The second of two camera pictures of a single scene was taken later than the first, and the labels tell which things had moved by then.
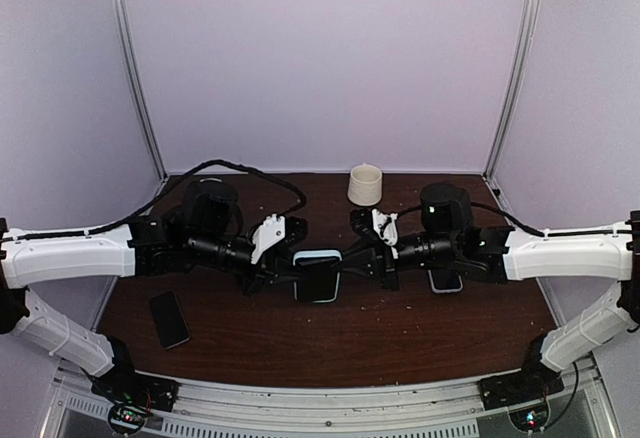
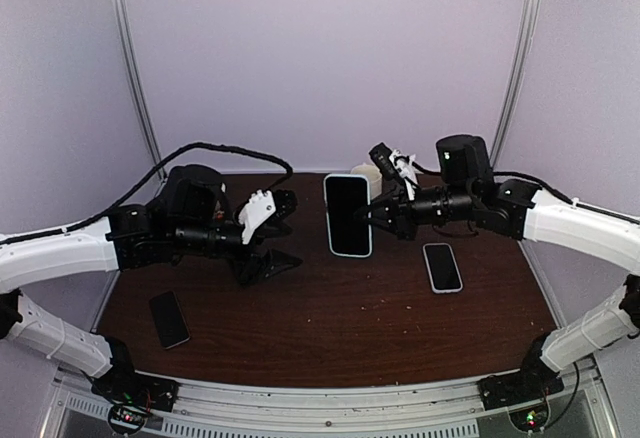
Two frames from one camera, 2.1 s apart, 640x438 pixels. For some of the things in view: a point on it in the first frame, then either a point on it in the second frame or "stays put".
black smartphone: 317,278 → 347,203
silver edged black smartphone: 445,279 stays put
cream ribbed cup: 365,187 stays put
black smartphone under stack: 169,319 stays put
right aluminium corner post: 516,88 stays put
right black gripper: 380,262 → 399,219
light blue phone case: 304,254 → 346,203
